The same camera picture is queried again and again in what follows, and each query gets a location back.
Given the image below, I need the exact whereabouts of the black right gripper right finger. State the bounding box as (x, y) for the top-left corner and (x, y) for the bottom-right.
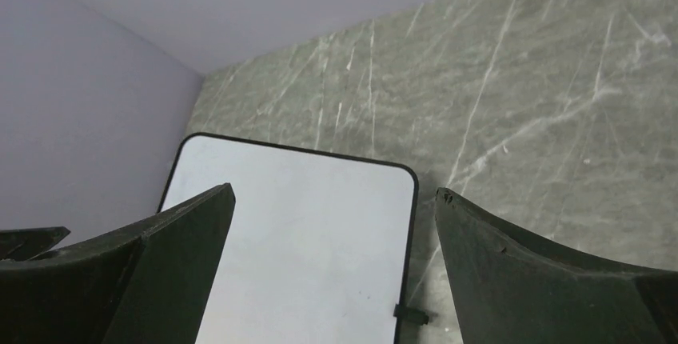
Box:
(435, 187), (677, 343)

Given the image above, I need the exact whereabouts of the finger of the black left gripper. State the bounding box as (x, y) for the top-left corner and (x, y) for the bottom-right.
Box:
(1, 226), (70, 262)

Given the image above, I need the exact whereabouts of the white whiteboard black frame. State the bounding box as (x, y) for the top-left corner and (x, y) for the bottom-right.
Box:
(159, 133), (419, 343)

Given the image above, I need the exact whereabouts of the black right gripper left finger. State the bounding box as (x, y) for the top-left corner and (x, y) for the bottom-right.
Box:
(1, 183), (236, 343)

